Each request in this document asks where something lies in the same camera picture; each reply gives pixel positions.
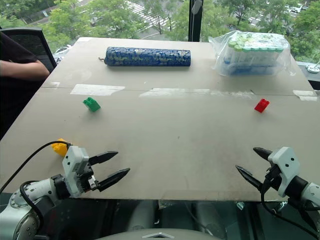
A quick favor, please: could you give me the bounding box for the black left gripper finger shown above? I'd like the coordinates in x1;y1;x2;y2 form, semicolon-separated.
95;167;131;193
88;150;119;166

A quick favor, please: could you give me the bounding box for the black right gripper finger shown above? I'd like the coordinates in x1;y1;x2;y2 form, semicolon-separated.
235;164;265;193
252;146;274;163

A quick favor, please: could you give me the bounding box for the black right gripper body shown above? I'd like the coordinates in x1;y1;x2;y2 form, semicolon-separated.
261;159;284;194

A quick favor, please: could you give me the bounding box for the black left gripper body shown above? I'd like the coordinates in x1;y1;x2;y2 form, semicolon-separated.
79;159;101;194

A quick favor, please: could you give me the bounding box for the yellow toy brick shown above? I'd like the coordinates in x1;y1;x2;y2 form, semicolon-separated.
50;138;70;158

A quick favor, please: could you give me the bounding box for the red toy brick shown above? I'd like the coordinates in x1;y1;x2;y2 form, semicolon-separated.
253;98;271;114

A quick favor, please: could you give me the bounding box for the green toy brick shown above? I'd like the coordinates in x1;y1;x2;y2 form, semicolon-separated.
82;96;102;113

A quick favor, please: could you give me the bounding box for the grey robot torso top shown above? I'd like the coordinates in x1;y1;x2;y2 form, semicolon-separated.
96;228;224;240

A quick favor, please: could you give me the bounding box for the bottle pack in plastic bag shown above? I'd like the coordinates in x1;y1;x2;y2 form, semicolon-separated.
208;30;298;77

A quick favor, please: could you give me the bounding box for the white round lamp base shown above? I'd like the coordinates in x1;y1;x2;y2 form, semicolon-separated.
306;59;320;74

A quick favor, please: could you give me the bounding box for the person in dark shirt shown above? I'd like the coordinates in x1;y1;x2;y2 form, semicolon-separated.
0;32;51;141

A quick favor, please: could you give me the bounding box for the blue patterned rolled mat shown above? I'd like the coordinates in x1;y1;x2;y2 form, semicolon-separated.
98;46;192;68

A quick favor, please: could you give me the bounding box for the black mesh office chair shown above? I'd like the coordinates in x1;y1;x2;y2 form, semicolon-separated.
0;27;58;74

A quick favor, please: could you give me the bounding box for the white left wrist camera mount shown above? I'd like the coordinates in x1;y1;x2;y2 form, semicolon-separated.
61;145;95;199

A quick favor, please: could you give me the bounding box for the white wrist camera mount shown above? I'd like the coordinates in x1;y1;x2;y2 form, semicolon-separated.
61;145;95;199
267;146;301;198

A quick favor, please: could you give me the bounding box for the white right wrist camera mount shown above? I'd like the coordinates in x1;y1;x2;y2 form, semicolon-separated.
267;146;301;198

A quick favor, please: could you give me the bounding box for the black window frame post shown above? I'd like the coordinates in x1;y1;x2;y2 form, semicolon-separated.
188;0;203;43

